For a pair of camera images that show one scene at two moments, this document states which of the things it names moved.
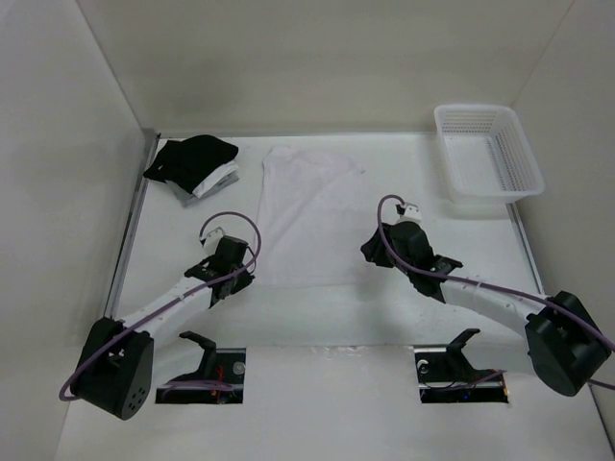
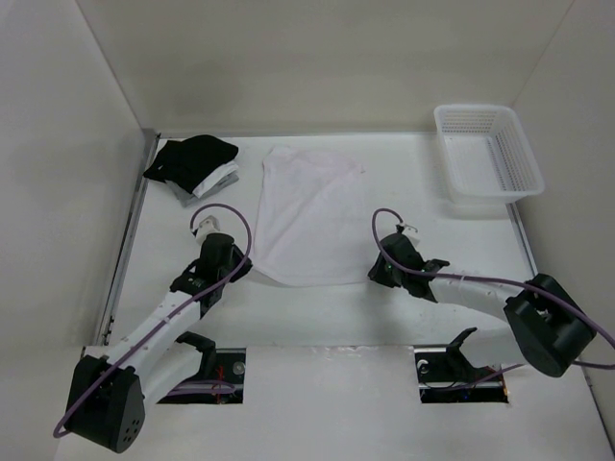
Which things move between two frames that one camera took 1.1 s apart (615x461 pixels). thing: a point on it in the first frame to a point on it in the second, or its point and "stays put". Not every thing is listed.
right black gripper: (373, 251) to (377, 275)
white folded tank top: (211, 181) stays put
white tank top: (307, 232) stays put
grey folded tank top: (186, 198) stays put
